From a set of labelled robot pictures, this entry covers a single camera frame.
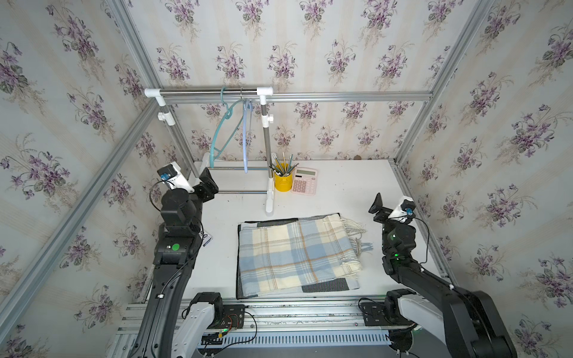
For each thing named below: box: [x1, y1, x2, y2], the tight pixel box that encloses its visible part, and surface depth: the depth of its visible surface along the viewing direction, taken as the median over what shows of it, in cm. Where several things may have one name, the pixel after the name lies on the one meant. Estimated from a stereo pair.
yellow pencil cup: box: [274, 173, 294, 193], surface depth 109 cm
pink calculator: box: [290, 167, 318, 197], surface depth 110 cm
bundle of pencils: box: [268, 152, 300, 177], surface depth 106 cm
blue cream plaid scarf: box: [238, 214, 374, 297], surface depth 86 cm
